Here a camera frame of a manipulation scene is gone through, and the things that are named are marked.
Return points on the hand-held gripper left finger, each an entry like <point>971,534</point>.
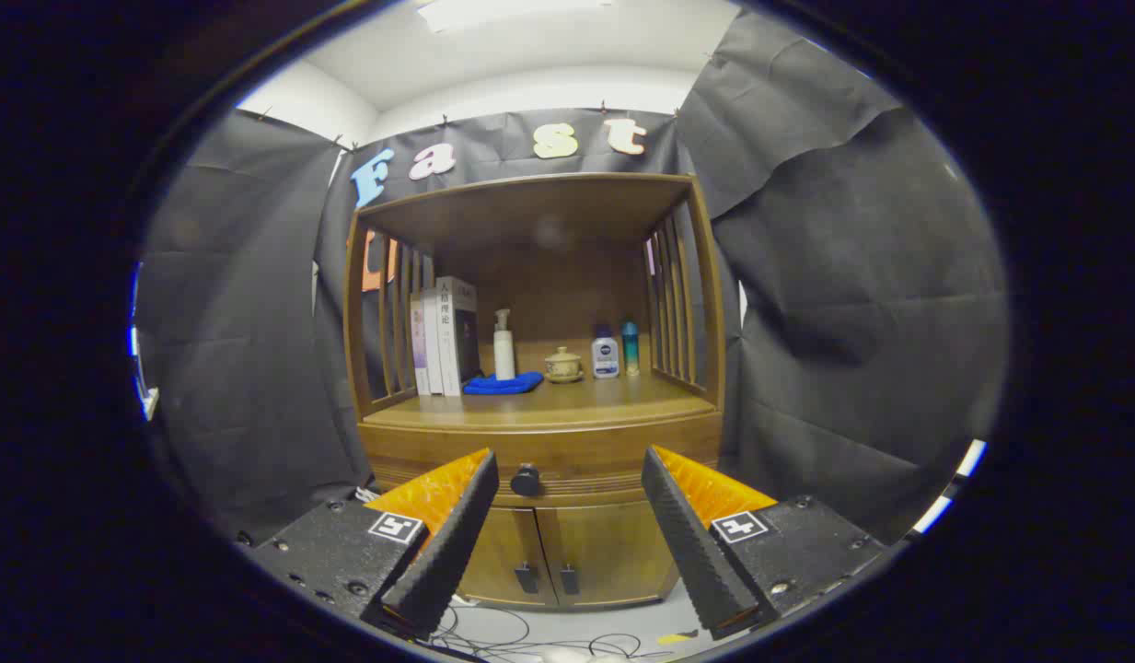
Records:
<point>457,543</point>

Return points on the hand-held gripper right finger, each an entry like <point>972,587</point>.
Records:
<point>687,543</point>

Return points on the wooden drawer with black knob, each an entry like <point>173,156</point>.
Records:
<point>585,460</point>

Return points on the wooden cabinet door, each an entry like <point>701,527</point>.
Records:
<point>613,552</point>
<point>503,552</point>

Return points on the wooden countertop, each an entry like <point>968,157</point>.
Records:
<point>604,402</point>

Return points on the wooden cabinet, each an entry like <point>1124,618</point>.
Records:
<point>549,212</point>

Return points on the yellow tape strip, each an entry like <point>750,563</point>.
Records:
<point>675,637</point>

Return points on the blue folded cloth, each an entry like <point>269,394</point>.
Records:
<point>503,384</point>

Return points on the white pump bottle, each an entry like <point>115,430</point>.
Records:
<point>504,354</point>

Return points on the pale purple book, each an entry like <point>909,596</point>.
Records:
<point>418,350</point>

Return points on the clear blue bottle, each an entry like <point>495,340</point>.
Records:
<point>631,350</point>

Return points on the white lotion bottle blue cap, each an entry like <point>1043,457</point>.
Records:
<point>606,357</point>

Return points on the white book with portrait cover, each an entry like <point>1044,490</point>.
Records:
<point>455,336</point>

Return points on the lidded ceramic teacup with saucer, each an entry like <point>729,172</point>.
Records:
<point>563,366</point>

